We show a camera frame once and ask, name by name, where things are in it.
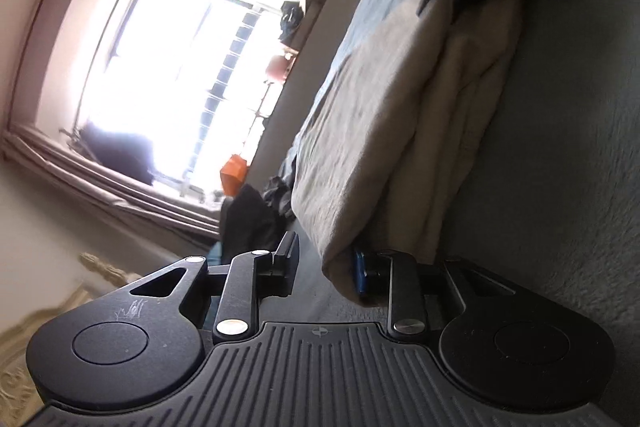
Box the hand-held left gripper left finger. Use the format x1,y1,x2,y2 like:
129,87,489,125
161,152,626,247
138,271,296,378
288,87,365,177
130,231,301,343

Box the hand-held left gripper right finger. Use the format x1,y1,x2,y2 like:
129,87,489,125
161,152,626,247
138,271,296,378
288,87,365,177
351,247,518,340

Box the beige pants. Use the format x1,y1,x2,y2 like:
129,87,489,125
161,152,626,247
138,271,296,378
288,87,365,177
290,0,526,303

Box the dark grey pillow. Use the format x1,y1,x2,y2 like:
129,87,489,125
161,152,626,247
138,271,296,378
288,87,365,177
220,184,286,258

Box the grey plaid shorts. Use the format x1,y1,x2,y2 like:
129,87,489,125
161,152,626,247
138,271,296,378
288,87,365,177
262,157,301,220

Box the orange bag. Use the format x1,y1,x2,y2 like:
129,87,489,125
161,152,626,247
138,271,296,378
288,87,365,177
220,154,249,196

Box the dark cloth bundle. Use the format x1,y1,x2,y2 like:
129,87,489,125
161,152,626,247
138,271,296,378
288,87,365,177
279,0,306,42

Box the pink object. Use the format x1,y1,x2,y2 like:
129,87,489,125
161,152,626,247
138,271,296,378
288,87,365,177
265,54,291,84

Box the dark blue object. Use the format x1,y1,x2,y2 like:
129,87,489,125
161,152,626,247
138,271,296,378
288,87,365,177
82,122,156,184

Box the metal window grille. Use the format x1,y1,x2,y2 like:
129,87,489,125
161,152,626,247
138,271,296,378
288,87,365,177
75,0,301,202

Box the grey curtain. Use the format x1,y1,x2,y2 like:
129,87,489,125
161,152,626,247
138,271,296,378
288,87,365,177
0,124,223,240

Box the cream ornate headboard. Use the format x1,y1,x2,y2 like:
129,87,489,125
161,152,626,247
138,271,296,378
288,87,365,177
0,252,141,423

